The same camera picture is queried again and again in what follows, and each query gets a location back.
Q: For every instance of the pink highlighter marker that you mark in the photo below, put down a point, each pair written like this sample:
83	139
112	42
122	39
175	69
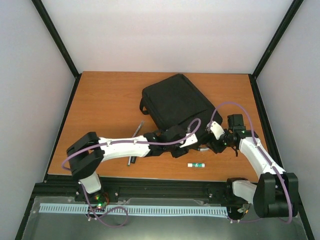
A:
133	159

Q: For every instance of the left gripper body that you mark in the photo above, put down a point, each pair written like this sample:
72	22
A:
176	154

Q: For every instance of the black student bag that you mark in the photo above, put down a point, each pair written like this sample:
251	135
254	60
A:
176	101

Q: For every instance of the silver pen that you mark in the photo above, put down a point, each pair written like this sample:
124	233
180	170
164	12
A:
138	128

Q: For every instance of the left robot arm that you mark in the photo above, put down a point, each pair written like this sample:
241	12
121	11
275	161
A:
85	155

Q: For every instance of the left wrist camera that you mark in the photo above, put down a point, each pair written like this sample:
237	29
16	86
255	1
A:
190	140

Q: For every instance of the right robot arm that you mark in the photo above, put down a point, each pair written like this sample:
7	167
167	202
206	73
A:
276	193

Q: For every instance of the black aluminium frame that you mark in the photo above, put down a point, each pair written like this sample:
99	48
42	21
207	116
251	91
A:
61	186

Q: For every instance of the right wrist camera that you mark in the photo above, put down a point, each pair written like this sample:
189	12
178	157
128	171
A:
233	123

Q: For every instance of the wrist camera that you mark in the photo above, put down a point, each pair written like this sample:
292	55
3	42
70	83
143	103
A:
190	140
233	123

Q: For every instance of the light blue cable duct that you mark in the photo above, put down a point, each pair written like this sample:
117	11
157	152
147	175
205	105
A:
136	210

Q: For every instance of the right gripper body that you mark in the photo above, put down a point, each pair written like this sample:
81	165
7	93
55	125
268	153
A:
221	147

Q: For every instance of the white glue stick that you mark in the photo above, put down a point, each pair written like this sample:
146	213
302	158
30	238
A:
195	165

